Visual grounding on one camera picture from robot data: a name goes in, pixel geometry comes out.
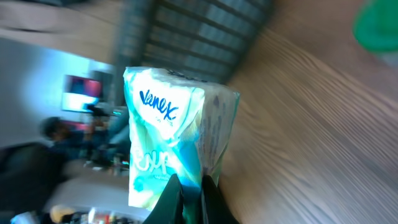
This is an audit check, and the blurred background monitor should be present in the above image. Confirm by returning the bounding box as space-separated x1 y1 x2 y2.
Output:
61 75 103 113

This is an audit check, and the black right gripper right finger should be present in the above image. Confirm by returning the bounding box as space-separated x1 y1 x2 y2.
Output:
201 175 239 224

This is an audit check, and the green tissue pack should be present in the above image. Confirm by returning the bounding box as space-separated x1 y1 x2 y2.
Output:
123 67 240 223

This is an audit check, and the blurred seated person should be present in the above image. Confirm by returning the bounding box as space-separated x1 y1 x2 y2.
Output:
40 116 108 160

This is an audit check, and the grey plastic mesh basket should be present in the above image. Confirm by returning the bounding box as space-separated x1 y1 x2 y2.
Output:
113 0 274 105

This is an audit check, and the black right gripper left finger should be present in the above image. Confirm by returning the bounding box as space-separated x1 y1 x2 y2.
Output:
143 174 184 224

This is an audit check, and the green lid jar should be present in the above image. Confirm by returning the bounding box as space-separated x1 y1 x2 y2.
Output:
353 0 397 67

